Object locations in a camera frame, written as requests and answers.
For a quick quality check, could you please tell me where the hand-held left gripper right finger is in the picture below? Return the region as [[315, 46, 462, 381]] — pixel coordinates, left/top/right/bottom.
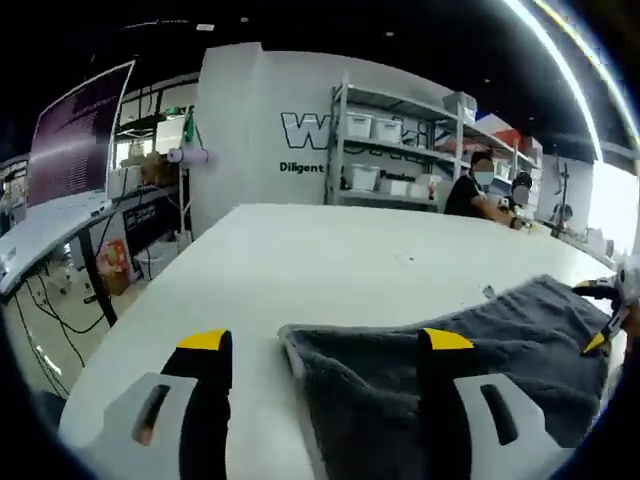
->
[[417, 327, 579, 480]]

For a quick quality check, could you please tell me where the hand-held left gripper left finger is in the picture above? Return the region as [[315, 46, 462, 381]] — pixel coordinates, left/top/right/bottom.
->
[[74, 328, 235, 480]]

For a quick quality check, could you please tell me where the grey towel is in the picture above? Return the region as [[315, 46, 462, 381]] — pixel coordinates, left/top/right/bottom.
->
[[277, 273, 626, 480]]

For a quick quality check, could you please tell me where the black tripod stand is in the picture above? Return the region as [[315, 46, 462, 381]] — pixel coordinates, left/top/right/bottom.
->
[[555, 160, 575, 236]]

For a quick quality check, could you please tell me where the white plastic basket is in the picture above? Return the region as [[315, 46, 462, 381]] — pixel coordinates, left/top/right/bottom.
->
[[134, 242, 180, 282]]

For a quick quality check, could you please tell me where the red orange carton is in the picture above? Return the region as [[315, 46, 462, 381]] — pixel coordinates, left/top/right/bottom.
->
[[96, 237, 135, 297]]

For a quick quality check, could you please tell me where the white table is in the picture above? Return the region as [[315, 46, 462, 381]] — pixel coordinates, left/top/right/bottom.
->
[[58, 202, 631, 480]]

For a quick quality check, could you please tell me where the grey metal shelving rack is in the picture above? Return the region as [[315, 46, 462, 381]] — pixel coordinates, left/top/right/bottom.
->
[[459, 119, 544, 201], [324, 74, 469, 209]]

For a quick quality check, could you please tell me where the black sign panel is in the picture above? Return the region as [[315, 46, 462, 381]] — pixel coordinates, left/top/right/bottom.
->
[[122, 192, 187, 254]]

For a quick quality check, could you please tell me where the white ceiling light strip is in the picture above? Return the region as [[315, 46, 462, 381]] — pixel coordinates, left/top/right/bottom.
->
[[502, 0, 607, 162]]

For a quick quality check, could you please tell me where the clear storage bin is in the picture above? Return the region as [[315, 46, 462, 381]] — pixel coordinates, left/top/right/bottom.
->
[[443, 90, 479, 121]]

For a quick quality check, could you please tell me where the white standing desk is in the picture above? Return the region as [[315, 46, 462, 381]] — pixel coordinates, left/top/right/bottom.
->
[[0, 187, 184, 326]]

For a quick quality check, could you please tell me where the brown cardboard box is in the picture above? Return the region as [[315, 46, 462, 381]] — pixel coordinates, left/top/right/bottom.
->
[[139, 152, 174, 186]]

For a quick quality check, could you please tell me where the green hanging strap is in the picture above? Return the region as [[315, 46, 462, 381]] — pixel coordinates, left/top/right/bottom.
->
[[180, 105, 200, 145]]

